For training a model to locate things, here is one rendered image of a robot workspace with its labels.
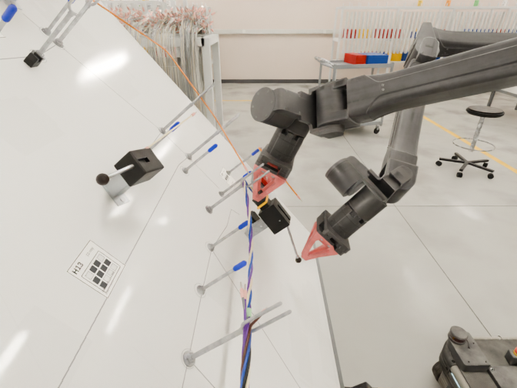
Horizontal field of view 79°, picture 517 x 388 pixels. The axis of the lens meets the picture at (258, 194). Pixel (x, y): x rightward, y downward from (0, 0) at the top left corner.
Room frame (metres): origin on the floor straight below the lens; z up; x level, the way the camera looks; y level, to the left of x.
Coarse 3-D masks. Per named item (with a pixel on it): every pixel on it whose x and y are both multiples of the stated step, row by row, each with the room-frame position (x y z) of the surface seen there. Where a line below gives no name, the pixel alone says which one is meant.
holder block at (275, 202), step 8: (272, 200) 0.57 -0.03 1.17; (272, 208) 0.54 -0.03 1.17; (280, 208) 0.56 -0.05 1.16; (264, 216) 0.54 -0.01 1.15; (272, 216) 0.54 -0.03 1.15; (280, 216) 0.53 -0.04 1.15; (288, 216) 0.56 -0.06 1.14; (272, 224) 0.53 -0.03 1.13; (280, 224) 0.53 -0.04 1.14; (288, 224) 0.53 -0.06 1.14
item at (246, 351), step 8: (256, 320) 0.24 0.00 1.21; (248, 328) 0.22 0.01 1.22; (248, 336) 0.21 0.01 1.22; (248, 344) 0.20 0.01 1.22; (248, 352) 0.19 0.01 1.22; (248, 360) 0.19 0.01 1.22; (248, 368) 0.18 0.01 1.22; (240, 376) 0.17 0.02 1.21; (248, 376) 0.17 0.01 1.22; (240, 384) 0.16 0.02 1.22; (248, 384) 0.16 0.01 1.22
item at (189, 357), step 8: (280, 304) 0.22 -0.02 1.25; (264, 312) 0.22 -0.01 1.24; (288, 312) 0.22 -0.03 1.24; (248, 320) 0.22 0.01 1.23; (272, 320) 0.22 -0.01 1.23; (240, 328) 0.22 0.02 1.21; (256, 328) 0.22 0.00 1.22; (224, 336) 0.23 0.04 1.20; (232, 336) 0.22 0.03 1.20; (216, 344) 0.22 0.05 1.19; (200, 352) 0.22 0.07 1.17; (184, 360) 0.22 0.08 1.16; (192, 360) 0.22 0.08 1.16
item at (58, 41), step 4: (96, 0) 0.57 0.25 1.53; (92, 4) 0.57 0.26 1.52; (84, 12) 0.56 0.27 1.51; (76, 16) 0.56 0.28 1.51; (80, 16) 0.56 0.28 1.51; (76, 20) 0.56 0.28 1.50; (72, 24) 0.56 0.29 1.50; (68, 28) 0.56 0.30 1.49; (64, 32) 0.56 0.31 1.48; (68, 32) 0.56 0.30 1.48; (60, 36) 0.56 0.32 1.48; (64, 36) 0.56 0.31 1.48; (56, 40) 0.56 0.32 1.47; (60, 40) 0.56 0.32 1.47; (56, 44) 0.56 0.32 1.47; (60, 44) 0.56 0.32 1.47
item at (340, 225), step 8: (344, 208) 0.53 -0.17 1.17; (328, 216) 0.56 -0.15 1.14; (336, 216) 0.53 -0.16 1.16; (344, 216) 0.52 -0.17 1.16; (352, 216) 0.51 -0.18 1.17; (328, 224) 0.52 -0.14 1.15; (336, 224) 0.52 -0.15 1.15; (344, 224) 0.51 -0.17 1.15; (352, 224) 0.51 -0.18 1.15; (360, 224) 0.51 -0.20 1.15; (328, 232) 0.49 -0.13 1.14; (336, 232) 0.51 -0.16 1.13; (344, 232) 0.51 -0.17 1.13; (352, 232) 0.51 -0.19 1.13; (336, 240) 0.49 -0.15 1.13; (344, 240) 0.50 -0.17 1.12; (344, 248) 0.48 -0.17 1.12
